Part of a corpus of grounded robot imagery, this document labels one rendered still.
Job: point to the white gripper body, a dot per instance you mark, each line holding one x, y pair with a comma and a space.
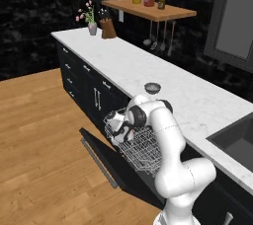
121, 136

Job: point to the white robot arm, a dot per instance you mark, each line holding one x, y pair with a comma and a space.
171, 156

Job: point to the black dishwasher door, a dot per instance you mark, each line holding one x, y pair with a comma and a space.
118, 163

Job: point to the black cupboard door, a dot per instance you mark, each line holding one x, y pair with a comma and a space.
89, 99
107, 107
214, 202

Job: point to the dark grey bowl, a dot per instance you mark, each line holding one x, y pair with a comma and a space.
152, 87

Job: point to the black drawer front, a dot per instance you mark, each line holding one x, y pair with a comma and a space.
92, 72
75, 86
77, 100
115, 92
74, 71
70, 54

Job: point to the hanging metal ladle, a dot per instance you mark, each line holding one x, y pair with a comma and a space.
148, 38

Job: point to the hanging metal spoon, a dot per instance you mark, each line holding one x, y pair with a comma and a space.
154, 39
163, 41

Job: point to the hanging metal spatula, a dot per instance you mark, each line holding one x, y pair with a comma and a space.
171, 43

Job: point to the brown knife block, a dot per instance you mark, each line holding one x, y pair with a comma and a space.
107, 28

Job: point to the dark sink basin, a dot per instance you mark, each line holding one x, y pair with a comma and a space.
235, 141

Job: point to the vase with pink flowers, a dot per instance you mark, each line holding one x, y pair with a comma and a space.
91, 21

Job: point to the small brown jar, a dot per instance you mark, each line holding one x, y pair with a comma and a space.
161, 2

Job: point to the grey framed window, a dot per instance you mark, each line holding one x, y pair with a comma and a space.
232, 18

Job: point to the white wall socket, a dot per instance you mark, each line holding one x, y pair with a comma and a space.
121, 15

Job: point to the wooden wall shelf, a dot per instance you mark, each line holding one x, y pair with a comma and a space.
154, 11

